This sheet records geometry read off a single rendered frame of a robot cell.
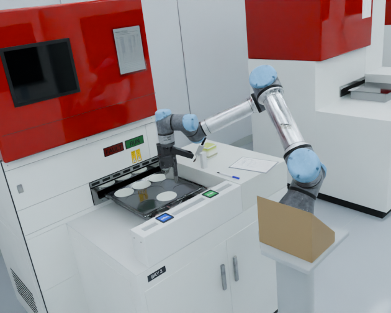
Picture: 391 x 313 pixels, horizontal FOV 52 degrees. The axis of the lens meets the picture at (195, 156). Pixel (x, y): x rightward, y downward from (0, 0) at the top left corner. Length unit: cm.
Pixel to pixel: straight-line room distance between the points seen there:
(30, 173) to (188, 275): 84
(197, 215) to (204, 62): 295
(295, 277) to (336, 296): 99
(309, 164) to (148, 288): 79
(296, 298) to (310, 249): 33
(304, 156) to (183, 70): 290
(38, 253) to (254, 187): 108
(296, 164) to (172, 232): 56
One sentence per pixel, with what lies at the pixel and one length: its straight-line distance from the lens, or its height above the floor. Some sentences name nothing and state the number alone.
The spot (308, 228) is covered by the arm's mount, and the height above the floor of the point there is 97.
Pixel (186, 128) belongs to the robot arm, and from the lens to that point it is 177.
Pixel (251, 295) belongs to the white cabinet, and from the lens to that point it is 223.
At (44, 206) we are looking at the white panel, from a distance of 204.
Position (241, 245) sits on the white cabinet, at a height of 65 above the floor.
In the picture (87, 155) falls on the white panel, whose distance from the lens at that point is 206.
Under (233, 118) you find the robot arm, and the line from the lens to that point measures 185.
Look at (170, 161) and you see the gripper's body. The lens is 188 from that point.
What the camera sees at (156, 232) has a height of 95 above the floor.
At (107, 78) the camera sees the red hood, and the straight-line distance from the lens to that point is 200.
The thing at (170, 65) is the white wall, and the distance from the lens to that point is 417.
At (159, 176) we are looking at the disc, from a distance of 220.
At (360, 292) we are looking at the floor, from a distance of 278.
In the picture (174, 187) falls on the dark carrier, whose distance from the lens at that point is 205.
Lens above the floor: 177
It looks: 21 degrees down
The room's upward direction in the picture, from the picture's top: 7 degrees counter-clockwise
